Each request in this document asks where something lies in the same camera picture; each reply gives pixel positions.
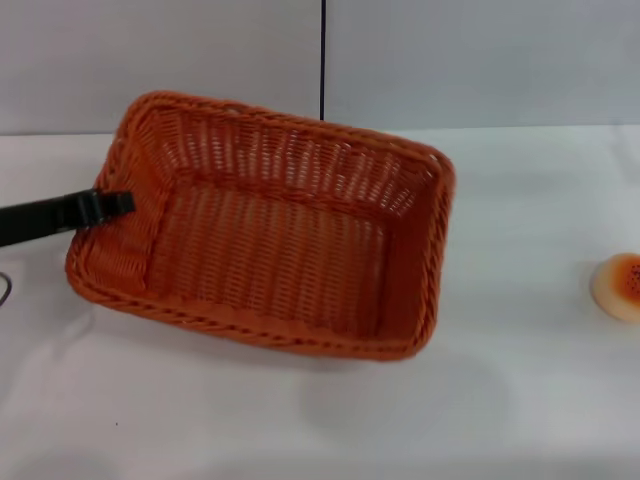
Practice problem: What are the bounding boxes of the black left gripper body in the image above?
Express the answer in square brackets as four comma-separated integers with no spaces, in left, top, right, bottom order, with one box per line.
[0,198,64,251]

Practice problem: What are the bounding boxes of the orange woven wicker basket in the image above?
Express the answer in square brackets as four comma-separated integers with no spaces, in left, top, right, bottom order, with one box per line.
[64,90,457,362]

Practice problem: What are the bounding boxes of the round toy bread bun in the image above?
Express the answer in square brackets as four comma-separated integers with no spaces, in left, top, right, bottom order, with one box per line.
[590,253,640,321]

